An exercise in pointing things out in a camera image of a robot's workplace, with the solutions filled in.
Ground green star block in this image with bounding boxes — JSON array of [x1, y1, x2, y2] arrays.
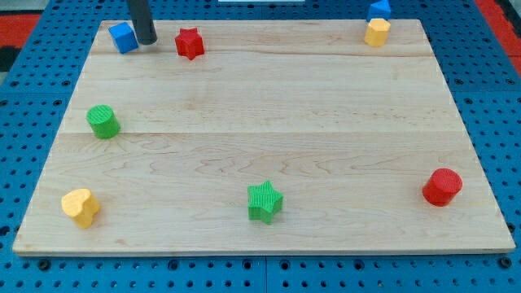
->
[[247, 181, 284, 225]]

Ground red star block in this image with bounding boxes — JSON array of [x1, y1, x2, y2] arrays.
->
[[174, 28, 205, 60]]

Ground light wooden board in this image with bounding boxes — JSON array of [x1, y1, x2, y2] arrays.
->
[[13, 20, 515, 256]]

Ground green cylinder block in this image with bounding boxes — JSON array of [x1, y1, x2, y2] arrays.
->
[[86, 104, 120, 139]]

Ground yellow hexagon block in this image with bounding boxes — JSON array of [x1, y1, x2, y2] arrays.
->
[[364, 18, 391, 47]]

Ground blue cube block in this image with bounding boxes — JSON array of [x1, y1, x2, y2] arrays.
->
[[108, 22, 138, 54]]

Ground blue triangle block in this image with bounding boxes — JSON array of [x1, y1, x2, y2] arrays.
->
[[366, 0, 392, 22]]

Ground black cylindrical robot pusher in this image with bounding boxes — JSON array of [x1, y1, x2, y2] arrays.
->
[[126, 0, 157, 46]]

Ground red cylinder block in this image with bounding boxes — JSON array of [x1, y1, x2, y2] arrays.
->
[[422, 168, 463, 207]]

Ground yellow heart block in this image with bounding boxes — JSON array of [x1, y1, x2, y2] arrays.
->
[[61, 188, 101, 229]]

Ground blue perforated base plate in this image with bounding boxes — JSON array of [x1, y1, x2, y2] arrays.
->
[[1, 1, 520, 292]]

